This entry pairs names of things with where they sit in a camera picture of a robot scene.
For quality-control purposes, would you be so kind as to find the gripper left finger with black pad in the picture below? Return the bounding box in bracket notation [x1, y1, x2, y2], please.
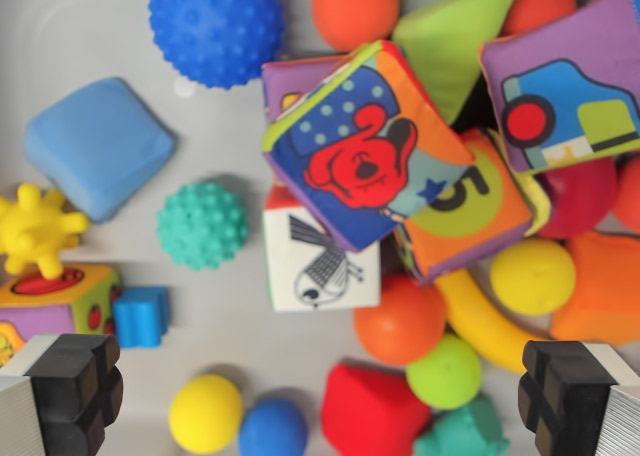
[0, 333, 124, 456]

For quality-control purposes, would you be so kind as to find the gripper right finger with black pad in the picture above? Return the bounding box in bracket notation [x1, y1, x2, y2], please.
[518, 340, 640, 456]

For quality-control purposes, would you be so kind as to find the grey plastic bin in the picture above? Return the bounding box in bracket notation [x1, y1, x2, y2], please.
[0, 0, 640, 456]

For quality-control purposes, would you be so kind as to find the small fabric cube with strawberries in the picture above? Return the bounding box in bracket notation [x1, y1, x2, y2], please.
[0, 264, 124, 368]

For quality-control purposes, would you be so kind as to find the blue plastic block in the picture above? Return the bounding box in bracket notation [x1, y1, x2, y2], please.
[112, 286, 170, 349]

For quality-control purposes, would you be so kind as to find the teal rubber shape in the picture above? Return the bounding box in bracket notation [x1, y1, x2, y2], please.
[413, 395, 511, 456]

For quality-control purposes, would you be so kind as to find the yellow toy banana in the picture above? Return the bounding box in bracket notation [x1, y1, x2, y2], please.
[434, 268, 551, 375]

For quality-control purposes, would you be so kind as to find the orange fabric block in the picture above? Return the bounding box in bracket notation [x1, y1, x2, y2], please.
[549, 231, 640, 347]

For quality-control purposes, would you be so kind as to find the yellow smooth ball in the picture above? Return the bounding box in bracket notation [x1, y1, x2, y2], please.
[168, 374, 245, 450]
[489, 239, 577, 316]

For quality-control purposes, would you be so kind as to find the green smooth ball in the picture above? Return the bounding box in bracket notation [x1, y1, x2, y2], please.
[405, 334, 483, 411]

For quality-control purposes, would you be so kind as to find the yellow knobby rubber toy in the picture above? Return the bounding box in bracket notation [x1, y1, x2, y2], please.
[0, 184, 91, 280]

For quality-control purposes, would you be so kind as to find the orange fabric cube number five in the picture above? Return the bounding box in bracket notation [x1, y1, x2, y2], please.
[394, 128, 552, 283]

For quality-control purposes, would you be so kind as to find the dark red smooth ball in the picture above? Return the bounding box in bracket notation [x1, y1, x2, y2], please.
[534, 156, 620, 241]

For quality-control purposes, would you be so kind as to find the red fabric block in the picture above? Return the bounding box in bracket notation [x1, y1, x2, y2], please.
[320, 360, 432, 456]

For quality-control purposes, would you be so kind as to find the blue smooth ball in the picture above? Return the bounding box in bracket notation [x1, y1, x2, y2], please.
[238, 399, 310, 456]

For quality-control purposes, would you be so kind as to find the red orange smooth ball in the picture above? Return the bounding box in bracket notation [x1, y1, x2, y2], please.
[612, 155, 640, 235]

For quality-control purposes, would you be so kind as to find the teal spiky rubber ball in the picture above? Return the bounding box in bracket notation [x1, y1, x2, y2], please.
[156, 181, 250, 272]

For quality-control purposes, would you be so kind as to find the light blue fabric block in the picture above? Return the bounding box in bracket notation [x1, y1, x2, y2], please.
[23, 77, 178, 225]

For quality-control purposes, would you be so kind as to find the white fabric cube with bird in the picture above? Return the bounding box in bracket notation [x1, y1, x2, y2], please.
[263, 183, 382, 313]

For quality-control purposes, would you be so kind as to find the purple fabric cube with car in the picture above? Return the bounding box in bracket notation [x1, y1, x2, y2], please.
[478, 0, 640, 176]

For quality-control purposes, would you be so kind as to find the fabric cube with red dog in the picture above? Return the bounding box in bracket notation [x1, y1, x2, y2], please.
[262, 40, 476, 253]

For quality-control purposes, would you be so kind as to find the green fabric wedge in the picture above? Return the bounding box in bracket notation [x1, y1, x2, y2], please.
[392, 0, 524, 127]

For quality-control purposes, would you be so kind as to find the blue spiky rubber ball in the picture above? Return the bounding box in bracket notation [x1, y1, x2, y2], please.
[148, 0, 285, 88]

